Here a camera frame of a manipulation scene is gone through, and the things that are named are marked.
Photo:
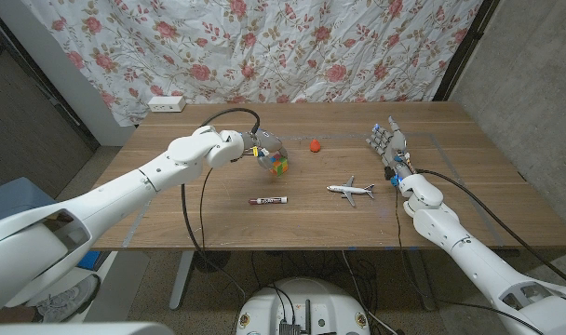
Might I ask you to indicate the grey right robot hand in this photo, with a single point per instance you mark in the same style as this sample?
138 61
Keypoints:
394 146

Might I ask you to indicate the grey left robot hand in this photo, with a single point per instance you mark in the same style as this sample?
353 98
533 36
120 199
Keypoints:
269 142

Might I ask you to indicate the multicoloured Rubik's cube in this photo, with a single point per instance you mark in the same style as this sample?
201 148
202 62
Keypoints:
280 166

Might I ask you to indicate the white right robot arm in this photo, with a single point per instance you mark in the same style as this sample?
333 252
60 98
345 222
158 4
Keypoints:
478 260

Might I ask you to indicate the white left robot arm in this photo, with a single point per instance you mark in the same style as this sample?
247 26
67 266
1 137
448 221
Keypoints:
101 205

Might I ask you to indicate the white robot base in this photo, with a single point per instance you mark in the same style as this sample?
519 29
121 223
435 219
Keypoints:
311 302

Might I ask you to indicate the red and white marker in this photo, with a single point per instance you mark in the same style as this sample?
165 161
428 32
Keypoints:
268 201

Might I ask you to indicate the white toy airplane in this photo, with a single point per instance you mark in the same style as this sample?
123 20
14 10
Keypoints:
348 189

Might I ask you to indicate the floral backdrop cloth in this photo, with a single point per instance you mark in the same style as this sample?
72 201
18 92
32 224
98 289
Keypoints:
264 46

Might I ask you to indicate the white power strip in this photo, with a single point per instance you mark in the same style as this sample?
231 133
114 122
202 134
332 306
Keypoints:
166 104

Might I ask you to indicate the black backdrop pole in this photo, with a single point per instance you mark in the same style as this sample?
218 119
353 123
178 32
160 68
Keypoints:
467 46

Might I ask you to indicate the black round fan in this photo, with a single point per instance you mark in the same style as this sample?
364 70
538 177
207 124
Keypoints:
211 261

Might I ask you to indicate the grey table leg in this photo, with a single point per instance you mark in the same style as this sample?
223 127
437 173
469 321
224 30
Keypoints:
422 279

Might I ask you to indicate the white table leg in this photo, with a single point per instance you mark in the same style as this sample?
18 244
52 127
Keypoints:
183 279

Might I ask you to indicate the black module on base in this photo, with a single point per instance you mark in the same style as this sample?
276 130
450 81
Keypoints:
290 328

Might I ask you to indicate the black door track strip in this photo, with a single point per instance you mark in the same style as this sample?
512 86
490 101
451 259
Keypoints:
73 118

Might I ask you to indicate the grey sneaker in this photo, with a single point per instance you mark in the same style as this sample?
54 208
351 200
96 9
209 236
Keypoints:
71 300

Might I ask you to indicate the blue plastic bin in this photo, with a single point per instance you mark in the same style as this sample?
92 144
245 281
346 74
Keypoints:
13 200

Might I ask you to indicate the white robot chest edge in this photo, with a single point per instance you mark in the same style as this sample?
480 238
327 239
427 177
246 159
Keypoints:
78 329

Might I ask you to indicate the person's brown leg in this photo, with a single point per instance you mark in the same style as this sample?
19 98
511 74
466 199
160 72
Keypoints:
8 316

